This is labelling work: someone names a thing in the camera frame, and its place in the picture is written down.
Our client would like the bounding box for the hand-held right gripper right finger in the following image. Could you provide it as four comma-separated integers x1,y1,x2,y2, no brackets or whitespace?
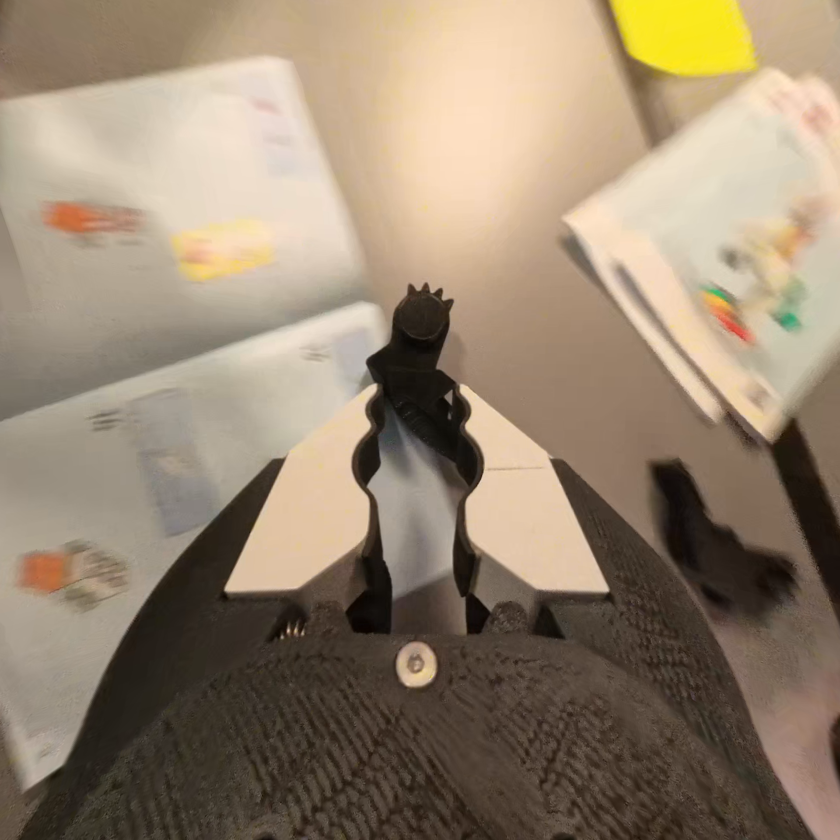
451,384,610,636

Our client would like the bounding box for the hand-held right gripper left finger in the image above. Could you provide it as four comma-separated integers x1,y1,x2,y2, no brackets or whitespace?
225,384,395,634

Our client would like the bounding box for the black spiked lego piece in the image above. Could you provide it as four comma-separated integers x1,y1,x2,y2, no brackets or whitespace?
365,282,487,463

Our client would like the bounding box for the open lego instruction booklet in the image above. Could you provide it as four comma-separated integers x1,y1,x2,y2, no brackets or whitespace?
0,56,389,794

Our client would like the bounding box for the yellow sticky note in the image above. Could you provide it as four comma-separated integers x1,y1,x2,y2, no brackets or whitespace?
607,0,760,78

